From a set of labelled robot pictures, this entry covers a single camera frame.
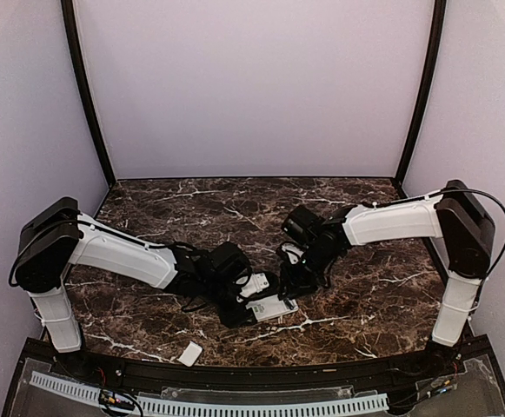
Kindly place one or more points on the black front rail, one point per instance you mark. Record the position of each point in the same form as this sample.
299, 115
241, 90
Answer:
395, 372

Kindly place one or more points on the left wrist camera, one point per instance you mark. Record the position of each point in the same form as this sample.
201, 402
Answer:
260, 285

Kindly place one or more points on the white remote control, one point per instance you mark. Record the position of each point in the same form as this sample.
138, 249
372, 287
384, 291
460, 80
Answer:
271, 307

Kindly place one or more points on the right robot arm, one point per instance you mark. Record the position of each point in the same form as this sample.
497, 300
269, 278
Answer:
453, 214

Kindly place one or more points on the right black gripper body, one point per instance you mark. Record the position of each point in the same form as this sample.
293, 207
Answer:
303, 279

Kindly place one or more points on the white battery cover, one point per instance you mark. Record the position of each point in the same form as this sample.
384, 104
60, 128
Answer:
190, 354

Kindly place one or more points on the left black frame post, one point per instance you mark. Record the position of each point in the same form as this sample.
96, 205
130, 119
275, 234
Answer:
83, 86

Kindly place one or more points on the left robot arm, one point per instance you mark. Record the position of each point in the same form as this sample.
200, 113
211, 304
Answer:
62, 236

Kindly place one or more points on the right black frame post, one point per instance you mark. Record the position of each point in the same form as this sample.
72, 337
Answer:
422, 98

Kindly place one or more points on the black frame post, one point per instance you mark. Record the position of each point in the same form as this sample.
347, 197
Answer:
422, 98
83, 86

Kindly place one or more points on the white slotted cable duct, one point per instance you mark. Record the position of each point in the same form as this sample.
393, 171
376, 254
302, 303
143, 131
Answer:
192, 402

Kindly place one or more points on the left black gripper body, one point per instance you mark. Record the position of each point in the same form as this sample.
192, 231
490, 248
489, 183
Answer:
231, 319

